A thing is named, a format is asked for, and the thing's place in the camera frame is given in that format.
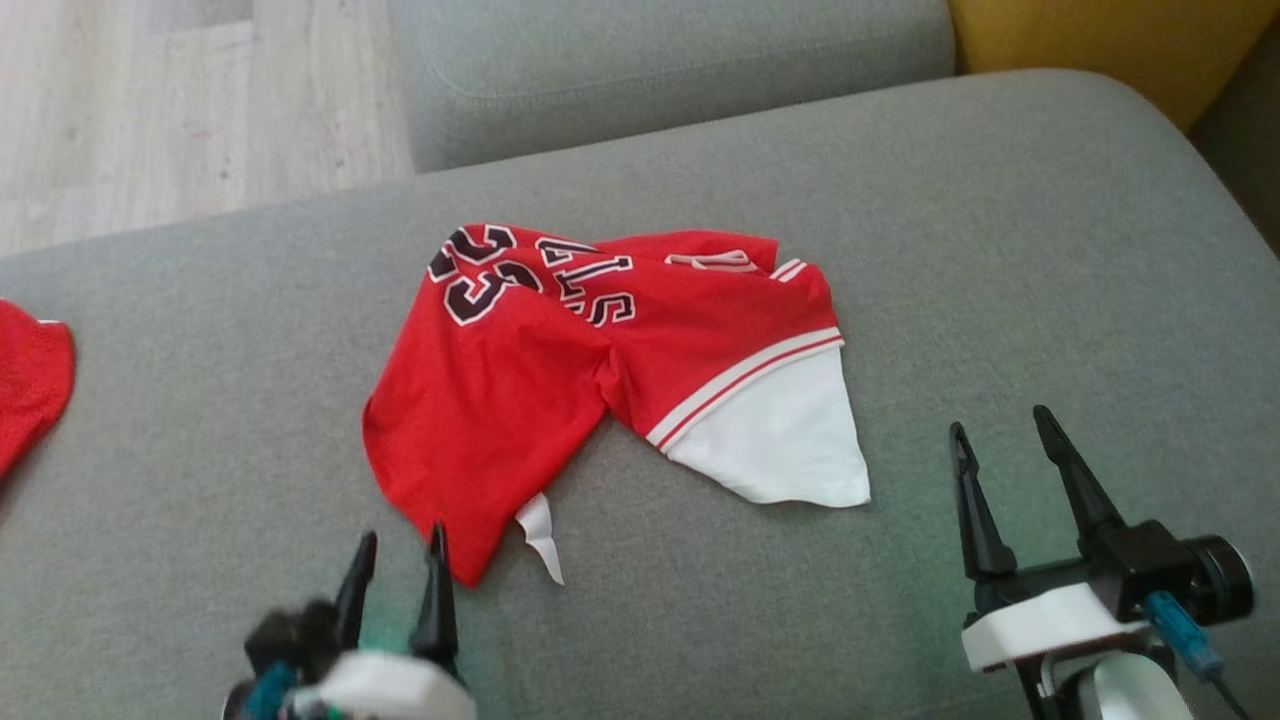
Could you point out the red jersey with white sleeves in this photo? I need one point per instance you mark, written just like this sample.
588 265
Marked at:
500 400

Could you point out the mustard yellow cushion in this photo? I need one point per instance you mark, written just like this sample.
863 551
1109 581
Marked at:
1100 40

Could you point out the red shorts with white hem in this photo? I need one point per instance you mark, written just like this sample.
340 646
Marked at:
30 380

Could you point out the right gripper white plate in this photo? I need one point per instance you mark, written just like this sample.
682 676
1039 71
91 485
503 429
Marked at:
1050 620

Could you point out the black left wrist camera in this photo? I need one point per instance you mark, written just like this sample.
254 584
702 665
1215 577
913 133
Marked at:
290 635

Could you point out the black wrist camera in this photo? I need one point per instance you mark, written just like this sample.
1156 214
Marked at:
1170 570
290 635

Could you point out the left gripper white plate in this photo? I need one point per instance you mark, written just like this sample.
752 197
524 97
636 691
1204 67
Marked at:
390 690

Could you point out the dark grey sofa side part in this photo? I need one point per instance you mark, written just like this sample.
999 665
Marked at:
1245 150

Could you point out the small grey sofa cushion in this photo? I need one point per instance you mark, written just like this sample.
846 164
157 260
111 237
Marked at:
650 70

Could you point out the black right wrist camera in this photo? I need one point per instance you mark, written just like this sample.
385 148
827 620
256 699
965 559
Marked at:
1170 570

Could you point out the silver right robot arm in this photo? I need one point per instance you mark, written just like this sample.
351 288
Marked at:
1130 695

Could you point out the large grey sofa seat cushion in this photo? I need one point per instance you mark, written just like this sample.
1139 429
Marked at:
200 400

